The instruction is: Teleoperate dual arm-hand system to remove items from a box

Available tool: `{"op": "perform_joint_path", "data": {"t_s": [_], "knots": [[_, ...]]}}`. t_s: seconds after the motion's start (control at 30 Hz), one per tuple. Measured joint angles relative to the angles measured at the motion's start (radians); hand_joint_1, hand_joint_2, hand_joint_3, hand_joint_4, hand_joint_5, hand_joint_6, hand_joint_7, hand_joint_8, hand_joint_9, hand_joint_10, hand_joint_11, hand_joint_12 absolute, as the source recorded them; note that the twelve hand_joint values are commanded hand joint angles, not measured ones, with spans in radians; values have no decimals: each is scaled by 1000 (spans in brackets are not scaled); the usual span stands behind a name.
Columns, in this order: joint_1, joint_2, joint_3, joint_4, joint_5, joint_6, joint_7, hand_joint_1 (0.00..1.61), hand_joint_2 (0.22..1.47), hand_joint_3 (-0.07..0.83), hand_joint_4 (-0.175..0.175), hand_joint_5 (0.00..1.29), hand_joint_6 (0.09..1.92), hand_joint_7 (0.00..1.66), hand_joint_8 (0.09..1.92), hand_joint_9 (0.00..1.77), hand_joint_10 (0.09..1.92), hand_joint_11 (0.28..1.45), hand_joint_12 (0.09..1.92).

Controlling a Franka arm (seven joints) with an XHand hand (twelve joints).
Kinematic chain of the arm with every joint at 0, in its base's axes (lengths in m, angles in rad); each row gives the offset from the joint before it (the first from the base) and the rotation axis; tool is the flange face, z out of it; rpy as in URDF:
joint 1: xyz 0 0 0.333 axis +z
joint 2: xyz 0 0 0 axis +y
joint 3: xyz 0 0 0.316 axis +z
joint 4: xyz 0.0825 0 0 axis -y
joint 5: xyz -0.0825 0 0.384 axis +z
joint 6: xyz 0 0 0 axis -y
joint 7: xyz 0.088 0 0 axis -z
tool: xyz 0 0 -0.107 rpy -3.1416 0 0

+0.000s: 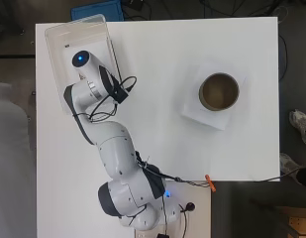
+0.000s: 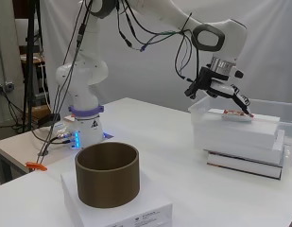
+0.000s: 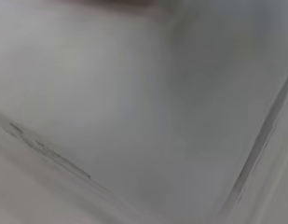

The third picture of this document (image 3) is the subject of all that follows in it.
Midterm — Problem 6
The brown round tub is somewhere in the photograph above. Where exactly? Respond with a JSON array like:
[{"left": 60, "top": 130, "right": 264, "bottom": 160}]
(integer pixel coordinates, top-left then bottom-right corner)
[{"left": 54, "top": 0, "right": 158, "bottom": 7}]

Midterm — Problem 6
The white flat box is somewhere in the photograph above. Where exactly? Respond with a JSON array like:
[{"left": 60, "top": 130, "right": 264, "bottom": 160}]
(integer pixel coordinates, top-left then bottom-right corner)
[{"left": 0, "top": 0, "right": 288, "bottom": 218}]

